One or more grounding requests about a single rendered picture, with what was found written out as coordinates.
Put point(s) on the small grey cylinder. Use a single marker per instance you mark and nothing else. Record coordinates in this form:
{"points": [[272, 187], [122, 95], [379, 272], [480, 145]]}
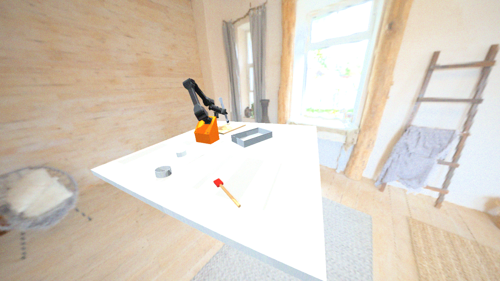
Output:
{"points": [[181, 153]]}

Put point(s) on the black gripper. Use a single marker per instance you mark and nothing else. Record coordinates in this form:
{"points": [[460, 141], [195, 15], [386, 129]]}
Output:
{"points": [[220, 110]]}

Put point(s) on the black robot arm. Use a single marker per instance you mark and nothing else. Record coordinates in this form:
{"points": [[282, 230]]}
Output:
{"points": [[199, 110]]}

